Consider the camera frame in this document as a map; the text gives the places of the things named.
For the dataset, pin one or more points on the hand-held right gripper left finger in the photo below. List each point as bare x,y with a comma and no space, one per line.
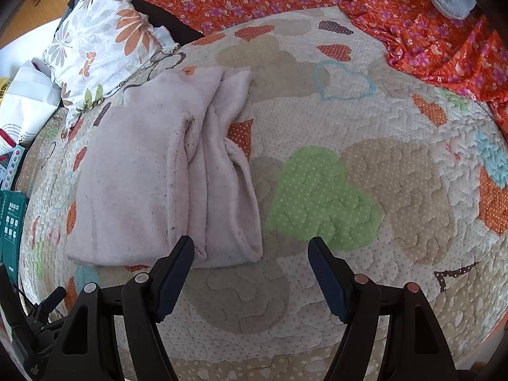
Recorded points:
174,281

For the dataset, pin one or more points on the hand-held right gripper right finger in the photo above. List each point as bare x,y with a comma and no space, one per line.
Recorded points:
327,281

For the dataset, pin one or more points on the pink garment with orange flowers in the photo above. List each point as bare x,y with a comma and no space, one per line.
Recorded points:
131,166

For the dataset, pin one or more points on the heart print quilted blanket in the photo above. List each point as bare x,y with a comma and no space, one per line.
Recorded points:
357,147

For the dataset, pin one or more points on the dark teal cardboard box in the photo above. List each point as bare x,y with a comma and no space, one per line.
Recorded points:
12,222

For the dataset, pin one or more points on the white bag with red print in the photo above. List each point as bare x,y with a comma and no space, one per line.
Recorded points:
27,99

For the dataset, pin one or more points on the white leaf print pillow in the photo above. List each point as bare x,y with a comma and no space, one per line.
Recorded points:
103,31

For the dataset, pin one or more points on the crumpled orange floral cloth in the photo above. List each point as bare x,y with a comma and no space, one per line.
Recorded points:
436,43

